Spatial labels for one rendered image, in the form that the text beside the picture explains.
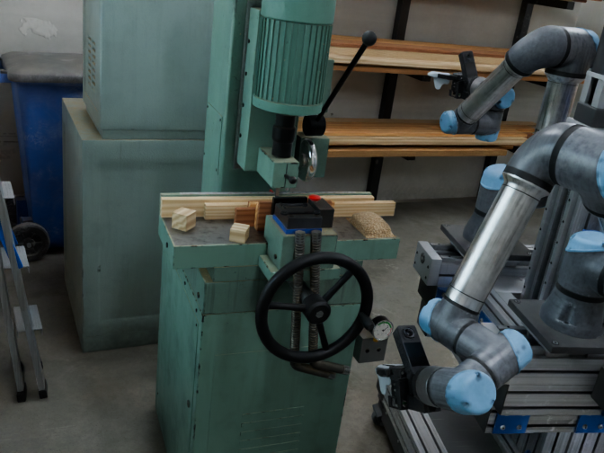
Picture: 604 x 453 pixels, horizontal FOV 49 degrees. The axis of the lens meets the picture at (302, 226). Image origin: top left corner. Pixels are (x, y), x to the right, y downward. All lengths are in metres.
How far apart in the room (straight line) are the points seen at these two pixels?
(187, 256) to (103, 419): 1.03
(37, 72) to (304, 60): 1.84
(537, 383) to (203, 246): 0.86
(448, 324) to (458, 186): 3.89
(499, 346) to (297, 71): 0.78
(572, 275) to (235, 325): 0.82
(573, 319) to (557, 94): 0.71
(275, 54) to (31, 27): 2.37
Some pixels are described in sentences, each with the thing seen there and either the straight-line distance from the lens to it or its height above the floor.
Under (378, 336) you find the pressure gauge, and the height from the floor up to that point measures 0.64.
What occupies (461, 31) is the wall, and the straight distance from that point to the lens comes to 4.81.
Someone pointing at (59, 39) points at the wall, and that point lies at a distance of 3.85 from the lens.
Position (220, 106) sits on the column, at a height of 1.14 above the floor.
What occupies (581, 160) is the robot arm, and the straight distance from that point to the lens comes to 1.25.
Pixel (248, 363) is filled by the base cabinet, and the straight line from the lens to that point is 1.79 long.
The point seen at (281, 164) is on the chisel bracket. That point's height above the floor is 1.07.
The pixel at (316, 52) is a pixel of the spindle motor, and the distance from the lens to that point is 1.62.
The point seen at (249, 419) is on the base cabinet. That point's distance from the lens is 1.90.
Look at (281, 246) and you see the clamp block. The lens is 1.54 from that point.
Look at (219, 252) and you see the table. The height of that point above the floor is 0.88.
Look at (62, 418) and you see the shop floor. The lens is 2.51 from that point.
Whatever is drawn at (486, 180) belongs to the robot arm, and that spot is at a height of 1.01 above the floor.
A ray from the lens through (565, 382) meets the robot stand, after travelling 1.76.
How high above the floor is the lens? 1.55
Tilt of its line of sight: 22 degrees down
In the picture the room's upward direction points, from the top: 8 degrees clockwise
